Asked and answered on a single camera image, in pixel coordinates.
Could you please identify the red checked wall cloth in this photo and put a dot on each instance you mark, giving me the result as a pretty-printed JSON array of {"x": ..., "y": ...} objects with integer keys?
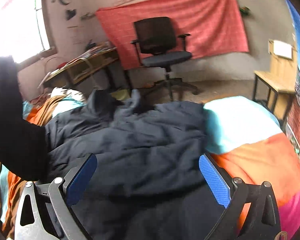
[{"x": 215, "y": 26}]

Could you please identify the colourful striped bed blanket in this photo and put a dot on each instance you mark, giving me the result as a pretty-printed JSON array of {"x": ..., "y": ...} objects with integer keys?
[{"x": 251, "y": 146}]

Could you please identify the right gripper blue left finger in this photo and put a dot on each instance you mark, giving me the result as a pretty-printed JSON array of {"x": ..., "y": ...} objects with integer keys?
[{"x": 77, "y": 179}]

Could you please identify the black sleeved left forearm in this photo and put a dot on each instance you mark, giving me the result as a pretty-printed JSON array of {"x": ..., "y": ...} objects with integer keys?
[{"x": 23, "y": 148}]

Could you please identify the wooden desk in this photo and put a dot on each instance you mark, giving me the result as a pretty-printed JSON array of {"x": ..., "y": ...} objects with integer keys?
[{"x": 102, "y": 64}]

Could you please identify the navy padded jacket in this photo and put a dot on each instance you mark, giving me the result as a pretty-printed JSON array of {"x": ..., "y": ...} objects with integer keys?
[{"x": 147, "y": 184}]

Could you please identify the small wooden side table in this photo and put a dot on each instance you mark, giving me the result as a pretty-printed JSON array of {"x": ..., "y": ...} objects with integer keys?
[{"x": 280, "y": 80}]

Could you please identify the black office chair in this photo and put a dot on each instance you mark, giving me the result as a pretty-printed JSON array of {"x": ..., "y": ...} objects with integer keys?
[{"x": 157, "y": 45}]

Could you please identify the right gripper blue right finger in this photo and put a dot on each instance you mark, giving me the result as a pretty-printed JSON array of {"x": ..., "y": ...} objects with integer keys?
[{"x": 218, "y": 180}]

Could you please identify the white box on table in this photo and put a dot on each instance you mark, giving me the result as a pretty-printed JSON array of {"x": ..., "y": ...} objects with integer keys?
[{"x": 282, "y": 49}]

